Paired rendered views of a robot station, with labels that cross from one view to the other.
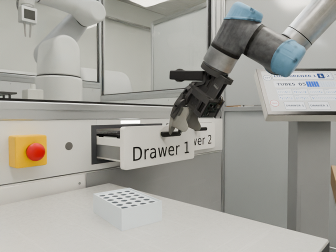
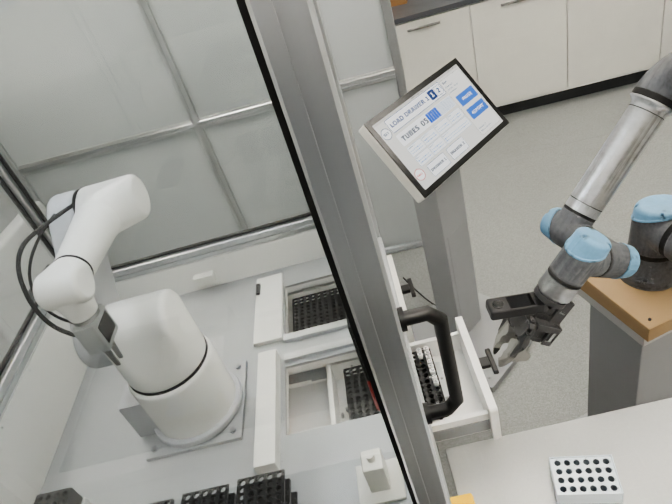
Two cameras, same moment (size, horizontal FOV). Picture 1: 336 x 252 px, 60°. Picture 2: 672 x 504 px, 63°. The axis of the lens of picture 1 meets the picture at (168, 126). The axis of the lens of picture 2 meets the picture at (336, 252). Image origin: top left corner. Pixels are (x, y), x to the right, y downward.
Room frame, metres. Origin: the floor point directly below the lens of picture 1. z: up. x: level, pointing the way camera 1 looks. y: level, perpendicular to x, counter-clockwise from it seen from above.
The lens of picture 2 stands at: (0.31, 0.68, 1.94)
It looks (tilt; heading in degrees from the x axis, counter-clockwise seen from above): 36 degrees down; 324
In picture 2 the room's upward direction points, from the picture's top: 19 degrees counter-clockwise
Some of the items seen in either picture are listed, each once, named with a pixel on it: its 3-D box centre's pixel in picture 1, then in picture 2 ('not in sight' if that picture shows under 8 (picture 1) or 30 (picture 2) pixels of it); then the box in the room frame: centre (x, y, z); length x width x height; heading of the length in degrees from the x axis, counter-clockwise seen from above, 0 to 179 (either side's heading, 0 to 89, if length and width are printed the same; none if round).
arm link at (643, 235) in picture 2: not in sight; (659, 224); (0.65, -0.55, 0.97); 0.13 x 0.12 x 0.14; 156
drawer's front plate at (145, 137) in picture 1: (161, 144); (476, 373); (0.84, 0.02, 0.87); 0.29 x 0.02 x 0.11; 138
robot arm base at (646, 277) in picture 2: not in sight; (650, 258); (0.66, -0.55, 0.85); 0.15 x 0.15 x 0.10
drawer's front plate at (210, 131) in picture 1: (192, 136); (400, 299); (1.16, -0.10, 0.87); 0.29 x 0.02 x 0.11; 138
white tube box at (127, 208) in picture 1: (126, 206); (584, 479); (0.56, 0.08, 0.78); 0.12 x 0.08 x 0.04; 36
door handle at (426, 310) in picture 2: not in sight; (434, 365); (0.60, 0.39, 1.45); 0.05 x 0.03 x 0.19; 48
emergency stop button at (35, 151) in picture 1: (34, 151); not in sight; (0.65, 0.30, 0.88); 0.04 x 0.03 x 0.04; 138
